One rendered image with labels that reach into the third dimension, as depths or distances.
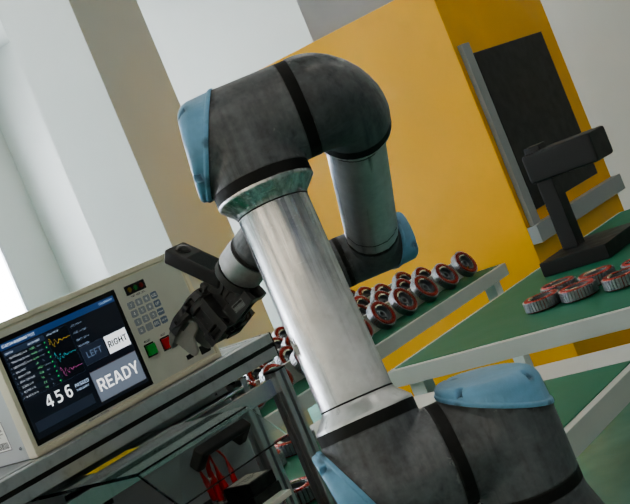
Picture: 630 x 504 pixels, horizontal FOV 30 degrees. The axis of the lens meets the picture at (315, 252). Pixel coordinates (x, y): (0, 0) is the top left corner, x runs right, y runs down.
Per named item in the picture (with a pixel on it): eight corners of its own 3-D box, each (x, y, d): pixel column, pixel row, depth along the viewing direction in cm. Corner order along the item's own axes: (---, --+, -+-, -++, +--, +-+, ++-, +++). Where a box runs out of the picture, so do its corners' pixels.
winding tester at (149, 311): (222, 355, 209) (177, 248, 208) (38, 458, 175) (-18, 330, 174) (86, 398, 234) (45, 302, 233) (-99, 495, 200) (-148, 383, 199)
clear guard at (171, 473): (288, 435, 175) (272, 398, 175) (182, 508, 156) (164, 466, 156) (145, 470, 195) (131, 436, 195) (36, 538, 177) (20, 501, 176)
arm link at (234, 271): (220, 242, 177) (253, 227, 183) (207, 261, 180) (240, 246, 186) (253, 278, 175) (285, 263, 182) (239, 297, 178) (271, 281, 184)
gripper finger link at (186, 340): (179, 374, 191) (204, 340, 186) (155, 347, 192) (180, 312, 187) (191, 367, 193) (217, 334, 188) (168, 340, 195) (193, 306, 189)
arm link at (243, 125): (487, 504, 124) (280, 43, 132) (356, 563, 123) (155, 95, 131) (472, 499, 136) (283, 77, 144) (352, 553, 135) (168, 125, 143)
